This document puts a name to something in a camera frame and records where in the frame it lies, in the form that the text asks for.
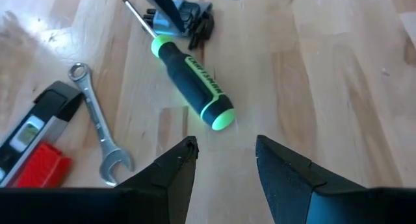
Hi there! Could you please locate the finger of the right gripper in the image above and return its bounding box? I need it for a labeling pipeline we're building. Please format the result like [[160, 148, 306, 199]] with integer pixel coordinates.
[[138, 0, 187, 34]]

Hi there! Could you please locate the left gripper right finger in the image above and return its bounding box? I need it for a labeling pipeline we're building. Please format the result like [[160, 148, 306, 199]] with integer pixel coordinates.
[[255, 134, 416, 224]]

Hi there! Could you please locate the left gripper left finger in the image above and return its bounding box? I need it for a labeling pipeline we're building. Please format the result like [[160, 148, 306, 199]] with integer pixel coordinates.
[[0, 135, 200, 224]]

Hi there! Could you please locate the small grey black tool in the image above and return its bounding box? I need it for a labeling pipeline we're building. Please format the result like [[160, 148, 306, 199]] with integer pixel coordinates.
[[142, 0, 215, 51]]

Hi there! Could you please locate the green black screwdriver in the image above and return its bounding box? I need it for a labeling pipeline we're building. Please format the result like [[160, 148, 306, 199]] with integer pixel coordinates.
[[122, 0, 237, 132]]

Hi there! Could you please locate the small chrome wrench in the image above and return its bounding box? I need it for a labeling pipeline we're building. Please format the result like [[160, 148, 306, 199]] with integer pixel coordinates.
[[67, 62, 136, 188]]

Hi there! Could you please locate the red handled tool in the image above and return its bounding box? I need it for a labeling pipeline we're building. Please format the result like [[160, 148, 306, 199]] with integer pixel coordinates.
[[14, 142, 73, 188]]

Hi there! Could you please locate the black torpedo level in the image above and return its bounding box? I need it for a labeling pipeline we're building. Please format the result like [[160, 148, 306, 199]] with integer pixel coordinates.
[[0, 80, 84, 188]]

